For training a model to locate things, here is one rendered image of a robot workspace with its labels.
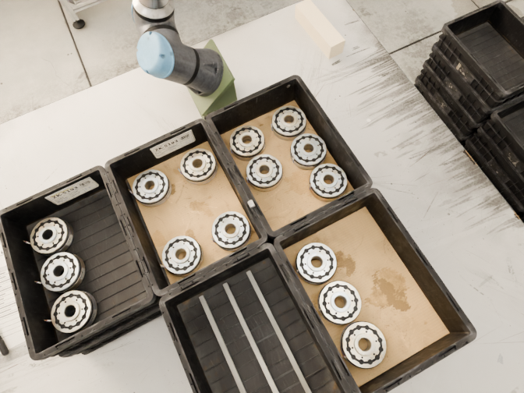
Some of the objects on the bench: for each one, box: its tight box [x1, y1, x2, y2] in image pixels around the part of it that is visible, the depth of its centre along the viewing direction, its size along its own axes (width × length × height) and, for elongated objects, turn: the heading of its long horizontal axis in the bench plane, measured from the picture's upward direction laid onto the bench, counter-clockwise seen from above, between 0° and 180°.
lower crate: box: [62, 307, 162, 358], centre depth 105 cm, size 40×30×12 cm
